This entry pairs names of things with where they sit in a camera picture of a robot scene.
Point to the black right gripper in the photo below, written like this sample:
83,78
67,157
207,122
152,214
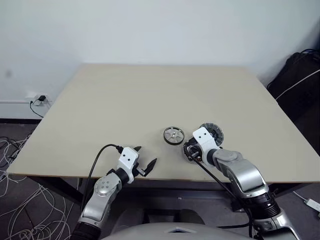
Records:
193,150

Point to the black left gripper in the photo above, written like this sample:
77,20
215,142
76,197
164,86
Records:
140,168

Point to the silver wheel with black tire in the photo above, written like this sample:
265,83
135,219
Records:
174,135

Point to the round disc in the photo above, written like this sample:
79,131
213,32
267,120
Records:
218,135

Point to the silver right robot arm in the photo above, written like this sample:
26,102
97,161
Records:
240,170

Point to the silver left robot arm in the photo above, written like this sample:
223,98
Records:
105,190

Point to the grey robot body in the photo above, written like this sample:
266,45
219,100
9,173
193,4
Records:
160,231

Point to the black power adapter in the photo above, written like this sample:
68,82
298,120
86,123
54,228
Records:
42,98

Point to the black bag with white stripe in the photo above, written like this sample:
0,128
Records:
295,85

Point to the white power strip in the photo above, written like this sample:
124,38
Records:
311,203

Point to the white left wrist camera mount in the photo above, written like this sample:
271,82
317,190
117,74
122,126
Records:
128,157

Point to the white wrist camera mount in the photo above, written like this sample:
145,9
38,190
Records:
203,136
128,157

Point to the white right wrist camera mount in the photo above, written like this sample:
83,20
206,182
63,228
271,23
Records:
203,136

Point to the black table frame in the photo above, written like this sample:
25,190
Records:
67,191

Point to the white wall socket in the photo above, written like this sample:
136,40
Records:
31,96

